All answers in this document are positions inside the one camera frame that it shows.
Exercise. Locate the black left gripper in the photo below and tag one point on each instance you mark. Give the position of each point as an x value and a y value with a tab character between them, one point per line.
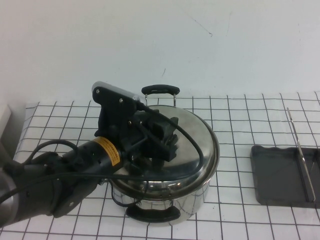
132	140

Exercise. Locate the steel pot lid black knob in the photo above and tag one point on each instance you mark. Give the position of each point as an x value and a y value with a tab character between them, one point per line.
195	150

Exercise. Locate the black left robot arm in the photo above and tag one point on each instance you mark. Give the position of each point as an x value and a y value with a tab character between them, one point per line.
62	190

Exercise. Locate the dark grey rack tray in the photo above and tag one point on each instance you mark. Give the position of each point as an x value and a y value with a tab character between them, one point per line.
275	175

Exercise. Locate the white black grid tablecloth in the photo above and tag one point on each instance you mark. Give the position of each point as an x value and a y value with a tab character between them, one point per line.
250	125

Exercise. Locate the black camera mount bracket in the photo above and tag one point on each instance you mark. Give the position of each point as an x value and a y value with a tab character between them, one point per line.
110	110

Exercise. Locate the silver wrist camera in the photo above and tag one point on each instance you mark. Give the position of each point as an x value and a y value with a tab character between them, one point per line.
112	86

